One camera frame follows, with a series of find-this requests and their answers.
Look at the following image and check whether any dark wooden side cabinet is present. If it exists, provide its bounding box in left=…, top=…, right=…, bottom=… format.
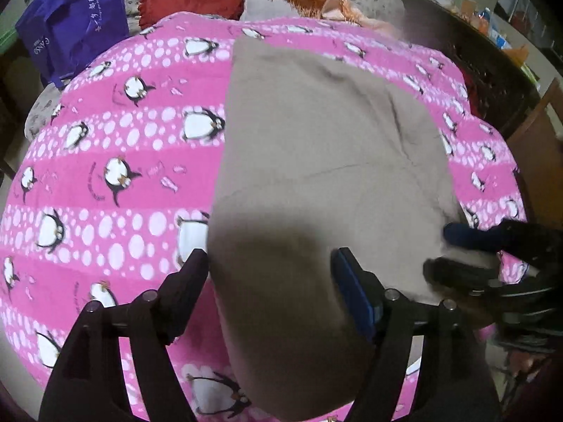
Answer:
left=402, top=0, right=540, bottom=138

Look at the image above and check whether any pink penguin blanket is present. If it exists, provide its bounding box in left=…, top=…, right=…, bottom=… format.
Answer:
left=0, top=11, right=529, bottom=422

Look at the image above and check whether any peach fringed cloth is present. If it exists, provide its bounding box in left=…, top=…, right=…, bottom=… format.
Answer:
left=283, top=0, right=400, bottom=39

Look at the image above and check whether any purple tote bag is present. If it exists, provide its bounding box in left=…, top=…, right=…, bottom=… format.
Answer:
left=15, top=0, right=129, bottom=89

